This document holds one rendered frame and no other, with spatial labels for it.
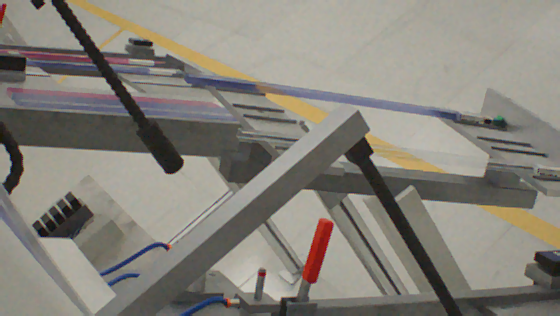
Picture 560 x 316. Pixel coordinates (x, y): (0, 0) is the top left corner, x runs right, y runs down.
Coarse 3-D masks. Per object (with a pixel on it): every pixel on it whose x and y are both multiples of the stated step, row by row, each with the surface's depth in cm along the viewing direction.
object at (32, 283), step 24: (0, 192) 59; (0, 240) 22; (0, 264) 22; (24, 264) 22; (48, 264) 49; (0, 288) 22; (24, 288) 22; (48, 288) 23; (72, 288) 46; (0, 312) 22; (24, 312) 23; (48, 312) 23; (72, 312) 23
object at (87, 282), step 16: (48, 240) 83; (64, 240) 84; (64, 256) 80; (80, 256) 81; (64, 272) 77; (80, 272) 77; (96, 272) 78; (80, 288) 74; (96, 288) 75; (96, 304) 72
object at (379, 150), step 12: (240, 132) 116; (252, 132) 116; (264, 132) 117; (276, 132) 118; (276, 144) 117; (288, 144) 118; (372, 144) 123; (384, 156) 123; (396, 156) 124; (408, 156) 124; (420, 156) 125; (432, 156) 126; (444, 156) 126; (456, 156) 127; (468, 156) 129; (480, 168) 129; (492, 168) 130; (504, 168) 130; (516, 168) 131; (528, 168) 132
